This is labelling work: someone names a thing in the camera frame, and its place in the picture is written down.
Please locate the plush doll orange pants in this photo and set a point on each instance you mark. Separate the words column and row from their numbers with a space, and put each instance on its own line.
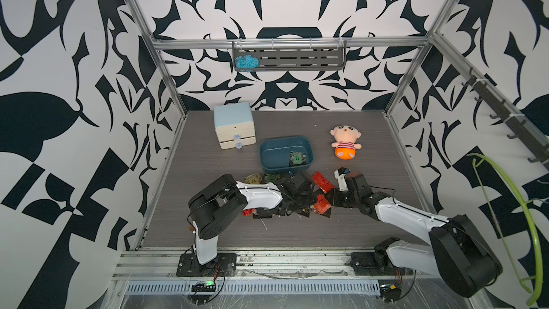
column 345, row 143

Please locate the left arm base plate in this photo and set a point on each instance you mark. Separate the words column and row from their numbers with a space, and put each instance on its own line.
column 223, row 264

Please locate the small blue cream drawer cabinet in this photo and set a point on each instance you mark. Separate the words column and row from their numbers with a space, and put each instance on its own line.
column 234, row 125

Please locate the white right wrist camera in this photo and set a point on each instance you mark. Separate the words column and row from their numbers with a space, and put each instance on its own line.
column 340, row 174

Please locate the blue crumpled item on shelf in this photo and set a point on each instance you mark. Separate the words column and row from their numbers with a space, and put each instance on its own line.
column 246, row 63

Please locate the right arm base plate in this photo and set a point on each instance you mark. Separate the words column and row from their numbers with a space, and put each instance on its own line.
column 369, row 262

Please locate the teal plastic storage box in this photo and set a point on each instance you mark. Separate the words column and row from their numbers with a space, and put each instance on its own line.
column 275, row 154

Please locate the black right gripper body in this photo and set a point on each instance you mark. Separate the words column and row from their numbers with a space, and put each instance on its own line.
column 341, row 199

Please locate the red foil tea bag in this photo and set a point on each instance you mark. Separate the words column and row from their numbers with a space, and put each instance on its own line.
column 249, row 212

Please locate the green label tea bag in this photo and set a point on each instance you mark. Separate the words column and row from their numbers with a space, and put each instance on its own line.
column 271, row 178

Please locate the red long tea sachet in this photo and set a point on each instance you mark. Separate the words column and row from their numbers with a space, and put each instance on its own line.
column 324, row 185

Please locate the grey perforated wall shelf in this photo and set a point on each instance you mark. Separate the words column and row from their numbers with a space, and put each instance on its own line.
column 294, row 56

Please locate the yellow label tea bag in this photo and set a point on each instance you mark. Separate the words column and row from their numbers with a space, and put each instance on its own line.
column 254, row 179

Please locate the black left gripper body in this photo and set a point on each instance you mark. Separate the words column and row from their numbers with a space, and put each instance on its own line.
column 304, row 198

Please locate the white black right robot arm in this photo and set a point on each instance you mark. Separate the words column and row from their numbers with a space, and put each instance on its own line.
column 451, row 248

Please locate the black wall hook rail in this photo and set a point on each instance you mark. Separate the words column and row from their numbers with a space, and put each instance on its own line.
column 503, row 111

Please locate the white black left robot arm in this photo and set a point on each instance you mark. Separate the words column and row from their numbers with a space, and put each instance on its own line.
column 215, row 207

